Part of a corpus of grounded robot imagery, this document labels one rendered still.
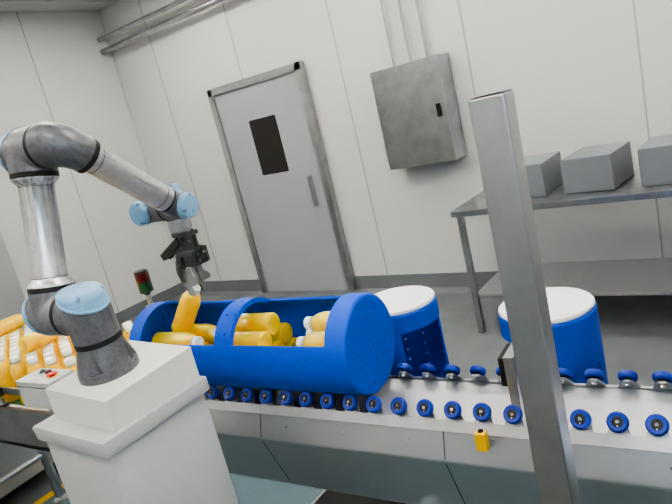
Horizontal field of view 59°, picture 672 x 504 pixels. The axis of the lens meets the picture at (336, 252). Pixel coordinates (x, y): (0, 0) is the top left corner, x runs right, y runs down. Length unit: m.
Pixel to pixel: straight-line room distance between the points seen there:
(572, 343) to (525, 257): 0.80
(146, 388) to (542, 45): 3.81
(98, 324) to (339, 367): 0.61
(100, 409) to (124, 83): 6.20
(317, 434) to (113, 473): 0.57
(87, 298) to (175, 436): 0.41
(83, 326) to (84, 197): 5.48
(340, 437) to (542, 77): 3.48
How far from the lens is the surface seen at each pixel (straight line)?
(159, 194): 1.73
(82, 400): 1.58
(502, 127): 1.00
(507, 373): 1.52
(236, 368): 1.83
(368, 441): 1.70
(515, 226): 1.03
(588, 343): 1.86
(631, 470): 1.48
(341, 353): 1.58
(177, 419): 1.62
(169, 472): 1.63
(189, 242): 1.96
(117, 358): 1.59
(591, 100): 4.63
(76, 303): 1.55
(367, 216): 5.54
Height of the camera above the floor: 1.74
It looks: 13 degrees down
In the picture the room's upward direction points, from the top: 14 degrees counter-clockwise
